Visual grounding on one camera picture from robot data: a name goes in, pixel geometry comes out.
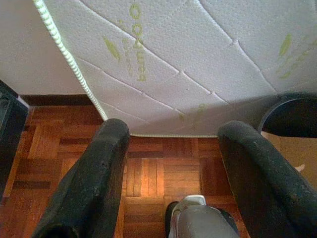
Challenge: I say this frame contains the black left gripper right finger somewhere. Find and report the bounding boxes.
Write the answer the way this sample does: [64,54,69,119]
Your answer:
[217,120,317,238]

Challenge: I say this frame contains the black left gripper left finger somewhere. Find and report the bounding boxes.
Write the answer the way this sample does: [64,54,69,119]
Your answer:
[31,118,131,238]

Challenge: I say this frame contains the brown cardboard scraps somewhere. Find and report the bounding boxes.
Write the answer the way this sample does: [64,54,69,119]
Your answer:
[261,131,317,191]

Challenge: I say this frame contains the black waste bin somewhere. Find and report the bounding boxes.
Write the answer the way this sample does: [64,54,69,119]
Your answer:
[257,91,317,191]

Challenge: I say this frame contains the dark wooden baseboard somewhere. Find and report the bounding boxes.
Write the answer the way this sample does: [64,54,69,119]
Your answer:
[19,94,94,107]

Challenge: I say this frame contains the frosted glass wardrobe door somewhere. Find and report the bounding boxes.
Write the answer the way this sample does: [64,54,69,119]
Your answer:
[0,79,30,201]

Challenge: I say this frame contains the white quilted mattress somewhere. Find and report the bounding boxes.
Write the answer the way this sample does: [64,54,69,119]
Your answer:
[32,0,317,138]

